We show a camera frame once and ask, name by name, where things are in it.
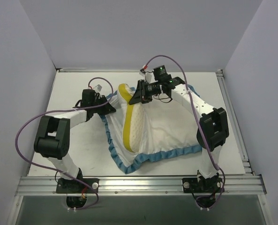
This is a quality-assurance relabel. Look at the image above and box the cream yellow pillow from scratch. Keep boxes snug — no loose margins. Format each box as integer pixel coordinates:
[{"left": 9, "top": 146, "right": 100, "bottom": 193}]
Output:
[{"left": 117, "top": 83, "right": 145, "bottom": 153}]

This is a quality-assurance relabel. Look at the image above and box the blue white pillowcase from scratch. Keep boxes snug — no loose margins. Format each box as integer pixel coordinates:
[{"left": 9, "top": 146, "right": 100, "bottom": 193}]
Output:
[{"left": 101, "top": 89, "right": 202, "bottom": 174}]

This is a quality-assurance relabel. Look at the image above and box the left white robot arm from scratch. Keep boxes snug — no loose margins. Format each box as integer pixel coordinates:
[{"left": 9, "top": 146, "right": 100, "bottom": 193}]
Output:
[{"left": 34, "top": 89, "right": 116, "bottom": 193}]

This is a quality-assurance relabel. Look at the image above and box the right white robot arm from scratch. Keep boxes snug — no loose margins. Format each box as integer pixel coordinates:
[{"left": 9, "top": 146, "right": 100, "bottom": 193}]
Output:
[{"left": 129, "top": 66, "right": 229, "bottom": 192}]

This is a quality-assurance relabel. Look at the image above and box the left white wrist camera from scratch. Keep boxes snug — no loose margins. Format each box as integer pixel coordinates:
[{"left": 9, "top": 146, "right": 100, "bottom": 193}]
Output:
[{"left": 93, "top": 84, "right": 102, "bottom": 93}]

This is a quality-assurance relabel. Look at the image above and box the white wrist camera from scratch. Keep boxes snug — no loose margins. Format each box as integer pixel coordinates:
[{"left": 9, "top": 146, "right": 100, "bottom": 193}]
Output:
[
  {"left": 93, "top": 84, "right": 102, "bottom": 93},
  {"left": 139, "top": 68, "right": 153, "bottom": 83}
]

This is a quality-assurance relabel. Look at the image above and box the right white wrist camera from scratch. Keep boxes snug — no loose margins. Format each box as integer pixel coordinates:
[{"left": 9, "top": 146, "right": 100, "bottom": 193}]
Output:
[{"left": 139, "top": 68, "right": 153, "bottom": 83}]

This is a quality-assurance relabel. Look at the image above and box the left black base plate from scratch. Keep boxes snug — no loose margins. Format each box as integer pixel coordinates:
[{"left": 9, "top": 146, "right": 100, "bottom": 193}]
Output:
[{"left": 55, "top": 178, "right": 99, "bottom": 194}]

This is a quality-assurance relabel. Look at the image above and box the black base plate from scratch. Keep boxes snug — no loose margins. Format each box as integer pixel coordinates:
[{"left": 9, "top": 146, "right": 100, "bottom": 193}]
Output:
[
  {"left": 182, "top": 175, "right": 224, "bottom": 194},
  {"left": 55, "top": 178, "right": 99, "bottom": 194}
]

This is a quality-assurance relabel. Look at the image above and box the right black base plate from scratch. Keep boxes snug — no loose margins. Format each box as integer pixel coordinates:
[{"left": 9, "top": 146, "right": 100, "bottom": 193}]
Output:
[{"left": 182, "top": 175, "right": 224, "bottom": 194}]

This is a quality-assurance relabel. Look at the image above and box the front aluminium rail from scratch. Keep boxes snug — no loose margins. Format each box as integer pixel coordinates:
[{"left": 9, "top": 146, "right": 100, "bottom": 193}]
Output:
[{"left": 15, "top": 175, "right": 266, "bottom": 196}]

